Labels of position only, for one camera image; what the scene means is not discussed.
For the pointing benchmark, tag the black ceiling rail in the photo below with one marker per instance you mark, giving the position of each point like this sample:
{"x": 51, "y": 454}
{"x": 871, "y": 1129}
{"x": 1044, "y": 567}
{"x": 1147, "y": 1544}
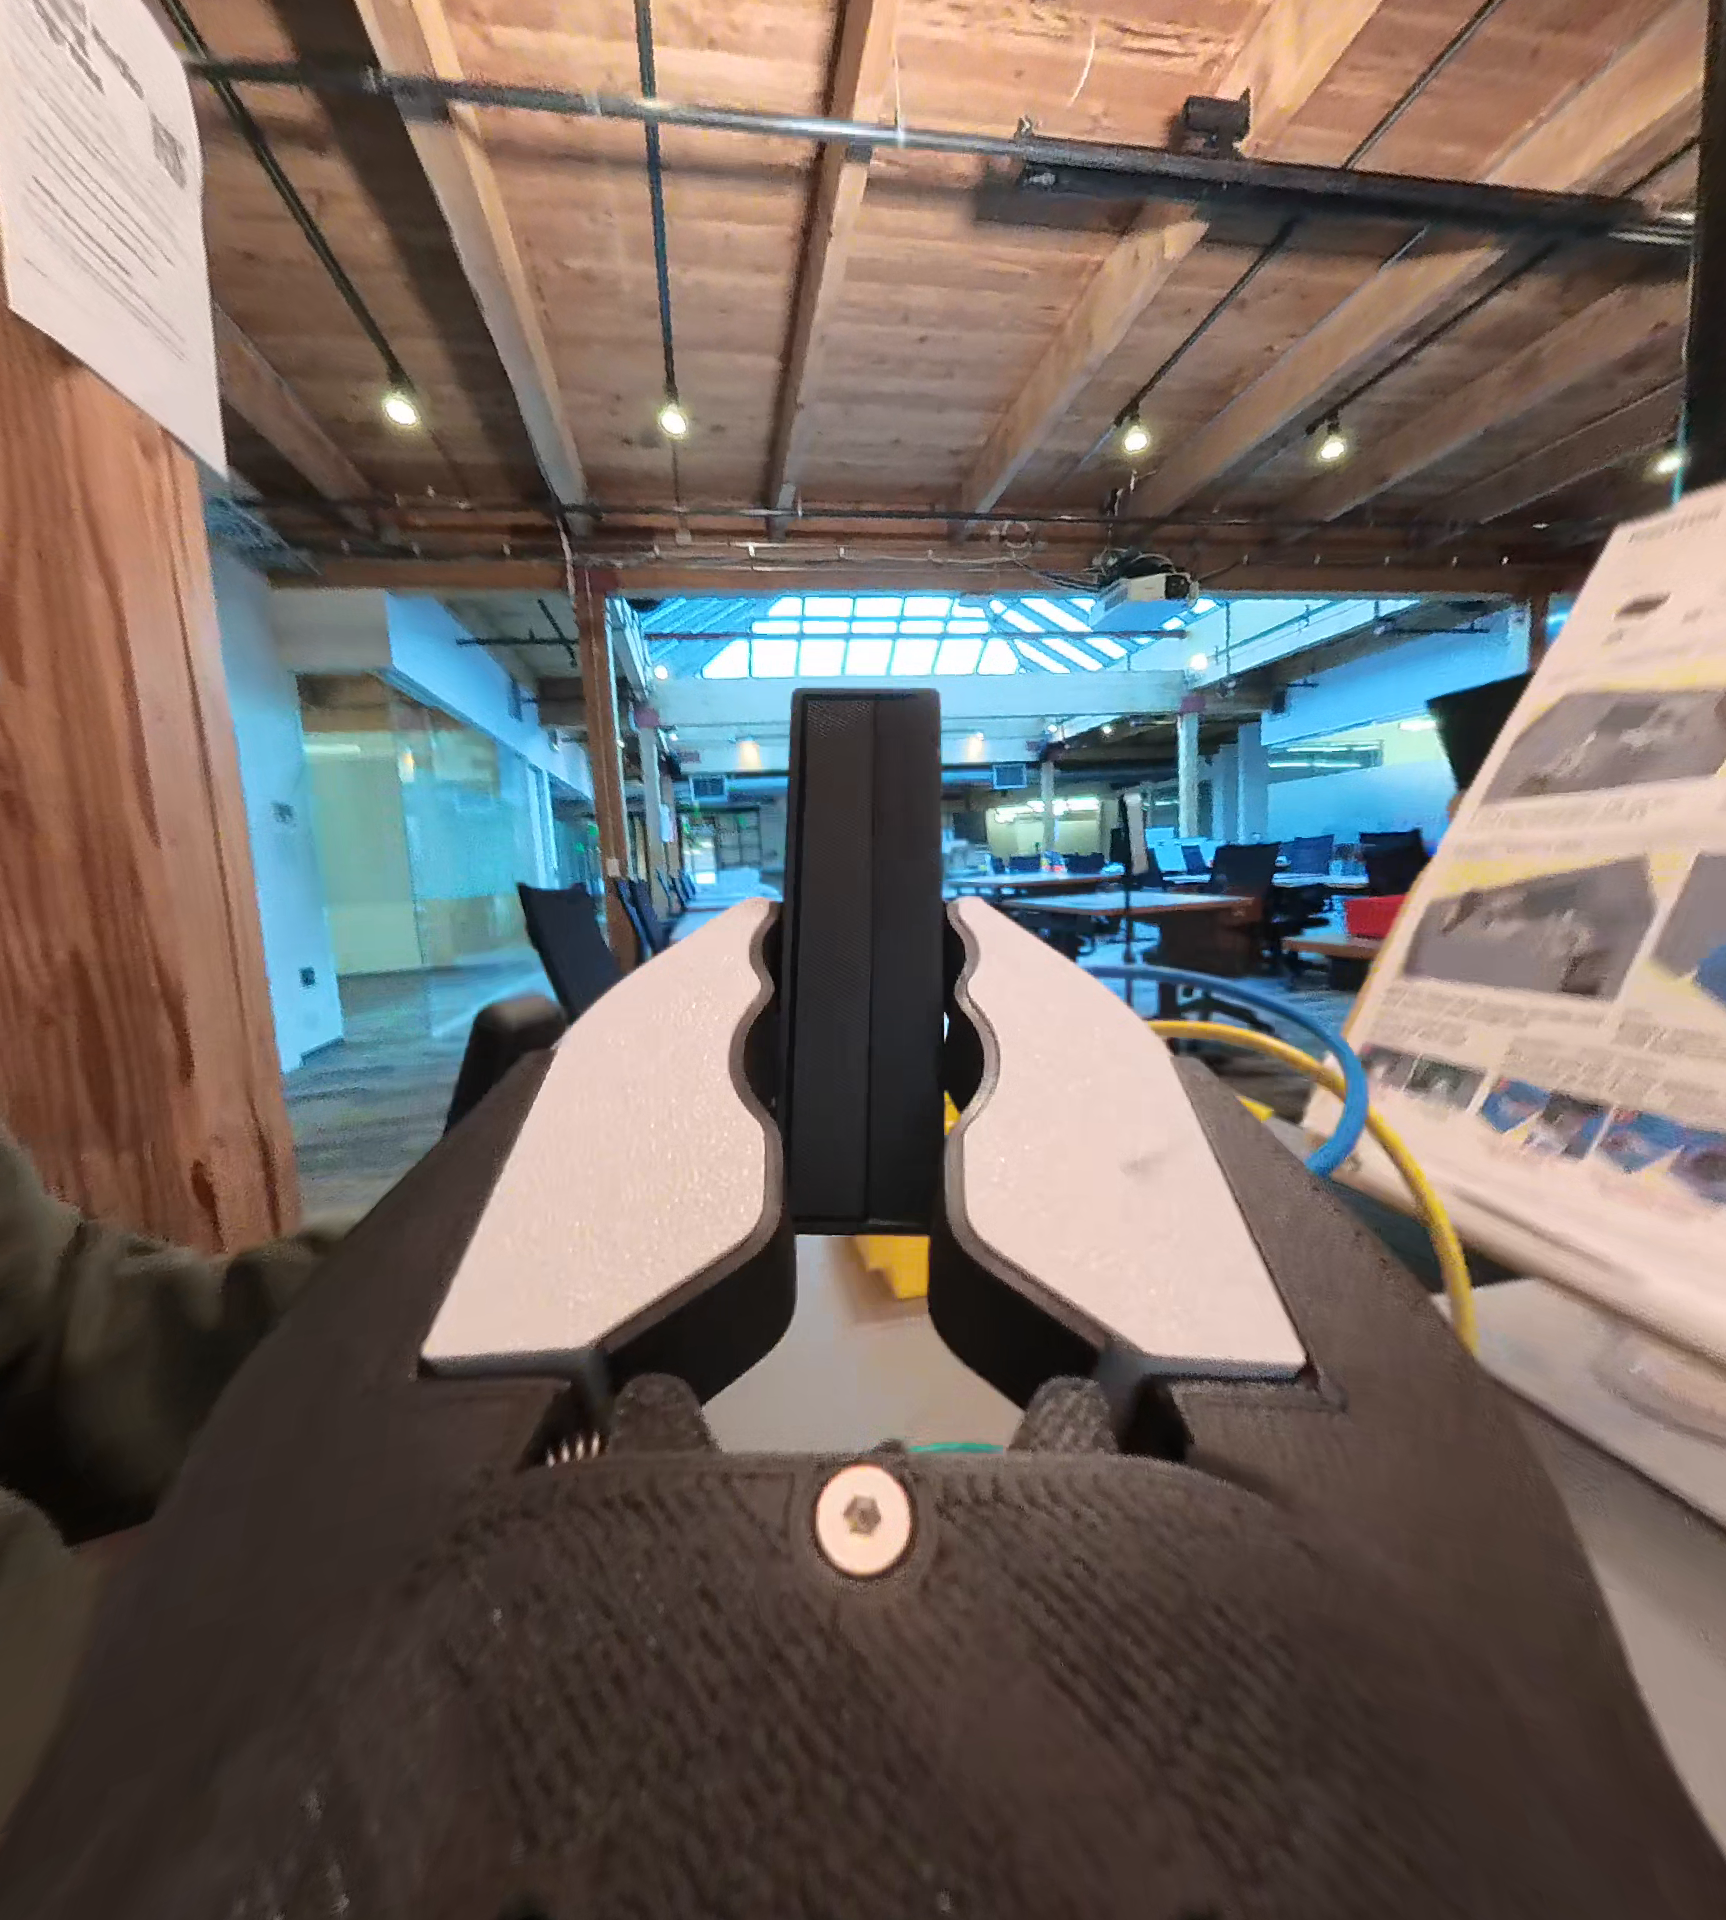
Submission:
{"x": 1329, "y": 189}

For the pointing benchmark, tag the white ceiling projector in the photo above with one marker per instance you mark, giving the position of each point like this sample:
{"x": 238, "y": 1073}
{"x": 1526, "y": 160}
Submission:
{"x": 1144, "y": 596}

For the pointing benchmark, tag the wooden office table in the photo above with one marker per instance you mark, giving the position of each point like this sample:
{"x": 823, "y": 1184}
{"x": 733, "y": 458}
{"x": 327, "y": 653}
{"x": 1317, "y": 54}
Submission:
{"x": 1133, "y": 904}

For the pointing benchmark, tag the printed instruction sheet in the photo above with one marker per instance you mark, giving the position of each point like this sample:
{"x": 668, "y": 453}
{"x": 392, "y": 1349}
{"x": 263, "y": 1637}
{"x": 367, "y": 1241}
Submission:
{"x": 1598, "y": 975}

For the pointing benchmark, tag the wooden support post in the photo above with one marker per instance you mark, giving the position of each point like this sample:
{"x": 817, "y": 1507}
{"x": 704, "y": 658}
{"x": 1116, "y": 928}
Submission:
{"x": 99, "y": 824}

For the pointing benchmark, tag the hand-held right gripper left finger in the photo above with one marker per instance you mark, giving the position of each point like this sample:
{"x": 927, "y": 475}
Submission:
{"x": 623, "y": 1155}

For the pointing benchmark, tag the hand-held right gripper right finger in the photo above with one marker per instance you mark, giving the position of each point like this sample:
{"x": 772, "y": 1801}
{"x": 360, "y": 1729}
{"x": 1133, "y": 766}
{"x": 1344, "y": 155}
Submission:
{"x": 1103, "y": 1184}

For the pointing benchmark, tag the black rectangular plastic block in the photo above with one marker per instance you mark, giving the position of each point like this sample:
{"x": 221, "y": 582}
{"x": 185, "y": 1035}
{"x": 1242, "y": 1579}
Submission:
{"x": 862, "y": 975}

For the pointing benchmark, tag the white paper notice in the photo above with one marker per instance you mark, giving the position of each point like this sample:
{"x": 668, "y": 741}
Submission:
{"x": 99, "y": 195}

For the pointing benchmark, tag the red plastic bin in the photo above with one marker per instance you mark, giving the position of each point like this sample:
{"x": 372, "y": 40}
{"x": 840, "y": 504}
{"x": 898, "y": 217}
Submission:
{"x": 1377, "y": 914}

